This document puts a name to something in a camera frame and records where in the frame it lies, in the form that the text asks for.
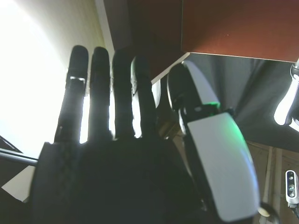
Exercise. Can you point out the robot hand black palm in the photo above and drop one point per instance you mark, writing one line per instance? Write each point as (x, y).
(121, 177)

